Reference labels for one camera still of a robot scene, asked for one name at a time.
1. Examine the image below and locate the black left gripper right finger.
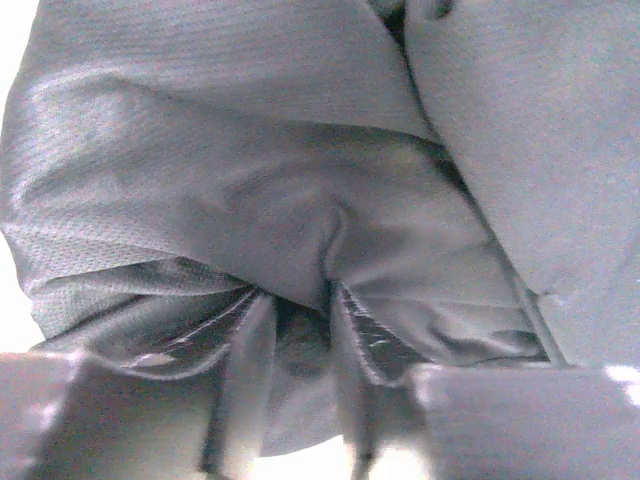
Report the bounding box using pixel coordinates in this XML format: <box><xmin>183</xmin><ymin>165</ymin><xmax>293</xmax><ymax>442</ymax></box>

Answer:
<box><xmin>330</xmin><ymin>286</ymin><xmax>639</xmax><ymax>479</ymax></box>

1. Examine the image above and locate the black t-shirt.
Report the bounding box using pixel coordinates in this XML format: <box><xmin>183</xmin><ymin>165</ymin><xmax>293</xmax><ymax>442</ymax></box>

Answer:
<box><xmin>1</xmin><ymin>1</ymin><xmax>639</xmax><ymax>455</ymax></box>

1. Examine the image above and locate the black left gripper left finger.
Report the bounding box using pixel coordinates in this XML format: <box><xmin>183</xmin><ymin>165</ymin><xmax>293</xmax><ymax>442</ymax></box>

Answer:
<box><xmin>1</xmin><ymin>294</ymin><xmax>275</xmax><ymax>479</ymax></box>

